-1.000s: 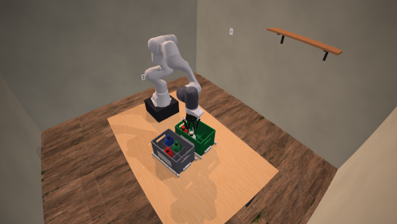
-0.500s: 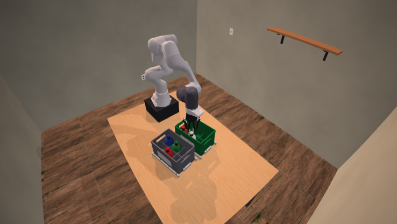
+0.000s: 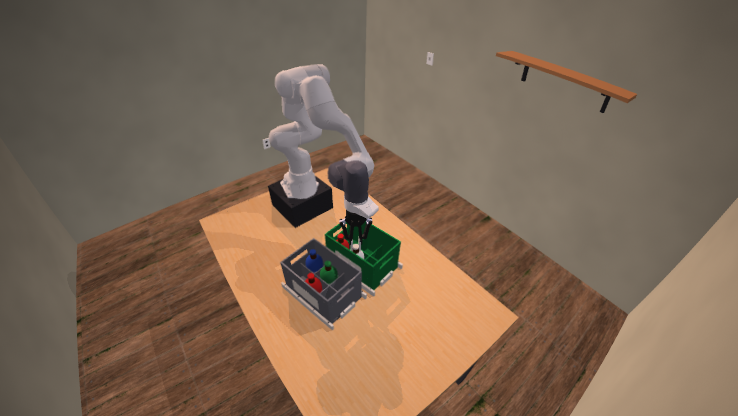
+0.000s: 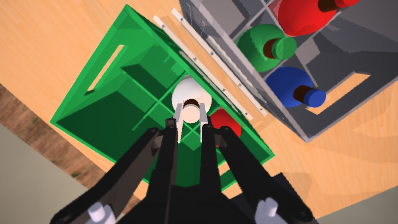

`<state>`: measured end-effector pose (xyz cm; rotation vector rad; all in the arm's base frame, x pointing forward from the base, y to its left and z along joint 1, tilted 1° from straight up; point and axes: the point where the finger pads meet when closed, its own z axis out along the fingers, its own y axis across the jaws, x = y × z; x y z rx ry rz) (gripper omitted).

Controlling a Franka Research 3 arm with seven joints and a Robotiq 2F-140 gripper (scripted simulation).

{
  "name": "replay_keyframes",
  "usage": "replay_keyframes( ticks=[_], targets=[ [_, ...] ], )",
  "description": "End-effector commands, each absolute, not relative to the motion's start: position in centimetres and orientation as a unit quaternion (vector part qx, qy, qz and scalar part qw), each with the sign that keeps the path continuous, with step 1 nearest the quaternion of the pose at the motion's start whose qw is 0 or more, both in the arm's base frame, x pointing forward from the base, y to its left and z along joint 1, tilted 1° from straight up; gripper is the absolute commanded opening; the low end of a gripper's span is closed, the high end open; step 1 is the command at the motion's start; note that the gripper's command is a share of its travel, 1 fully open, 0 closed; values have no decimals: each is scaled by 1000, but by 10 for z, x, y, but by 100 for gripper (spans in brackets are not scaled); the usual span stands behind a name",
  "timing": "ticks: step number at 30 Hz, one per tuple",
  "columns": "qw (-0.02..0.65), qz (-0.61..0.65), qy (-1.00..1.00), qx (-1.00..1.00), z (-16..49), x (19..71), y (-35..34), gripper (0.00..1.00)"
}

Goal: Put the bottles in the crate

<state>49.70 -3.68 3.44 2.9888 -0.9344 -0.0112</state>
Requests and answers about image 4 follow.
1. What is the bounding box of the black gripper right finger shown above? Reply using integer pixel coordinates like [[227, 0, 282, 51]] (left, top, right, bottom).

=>
[[197, 103, 313, 224]]

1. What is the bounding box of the grey divided bottle crate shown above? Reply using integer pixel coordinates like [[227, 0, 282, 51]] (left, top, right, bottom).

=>
[[179, 0, 398, 124]]

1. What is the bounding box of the red bottle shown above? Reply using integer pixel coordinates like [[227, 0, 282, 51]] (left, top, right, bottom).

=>
[[268, 0, 359, 37], [210, 107, 241, 137]]

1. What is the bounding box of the green plastic crate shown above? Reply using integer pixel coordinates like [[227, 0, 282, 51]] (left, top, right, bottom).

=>
[[49, 4, 261, 187]]

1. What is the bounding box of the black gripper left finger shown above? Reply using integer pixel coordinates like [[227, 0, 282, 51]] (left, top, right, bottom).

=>
[[49, 103, 183, 224]]

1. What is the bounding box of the blue bottle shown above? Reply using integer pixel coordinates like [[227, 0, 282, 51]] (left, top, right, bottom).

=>
[[264, 65, 326, 108]]

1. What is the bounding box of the green bottle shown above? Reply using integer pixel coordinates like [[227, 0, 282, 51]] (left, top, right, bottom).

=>
[[234, 24, 297, 72]]

